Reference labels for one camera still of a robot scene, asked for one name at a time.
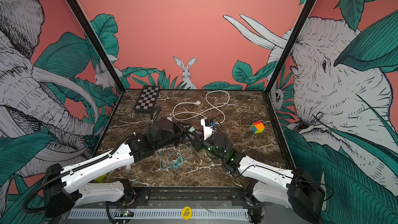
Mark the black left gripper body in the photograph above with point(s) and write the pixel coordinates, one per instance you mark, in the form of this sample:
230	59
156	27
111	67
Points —
175	135

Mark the white ribbed cable duct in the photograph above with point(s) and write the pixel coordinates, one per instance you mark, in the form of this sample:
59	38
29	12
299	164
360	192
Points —
160	213

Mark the colourful puzzle cube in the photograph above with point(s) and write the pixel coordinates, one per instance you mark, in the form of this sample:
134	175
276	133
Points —
257	127

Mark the yellow round sticker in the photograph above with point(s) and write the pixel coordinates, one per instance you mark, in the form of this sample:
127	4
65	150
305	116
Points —
186	213

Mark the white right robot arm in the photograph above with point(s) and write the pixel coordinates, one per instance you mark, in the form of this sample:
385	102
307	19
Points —
294	189

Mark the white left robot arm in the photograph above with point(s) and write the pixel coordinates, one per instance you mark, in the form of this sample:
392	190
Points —
64	188

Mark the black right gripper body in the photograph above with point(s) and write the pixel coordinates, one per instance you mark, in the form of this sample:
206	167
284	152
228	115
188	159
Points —
212	148

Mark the black left frame post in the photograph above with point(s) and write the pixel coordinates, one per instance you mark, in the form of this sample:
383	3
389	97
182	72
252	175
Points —
94	40

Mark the black right frame post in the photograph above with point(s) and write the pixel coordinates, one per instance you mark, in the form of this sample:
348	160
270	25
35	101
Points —
305	12

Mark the black white chessboard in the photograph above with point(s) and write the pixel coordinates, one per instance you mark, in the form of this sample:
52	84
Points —
147	100

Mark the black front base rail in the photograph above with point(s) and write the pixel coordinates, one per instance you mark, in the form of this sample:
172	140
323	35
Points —
236	195

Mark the black frame post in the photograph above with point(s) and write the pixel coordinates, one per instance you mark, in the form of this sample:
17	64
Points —
94	40
305	12

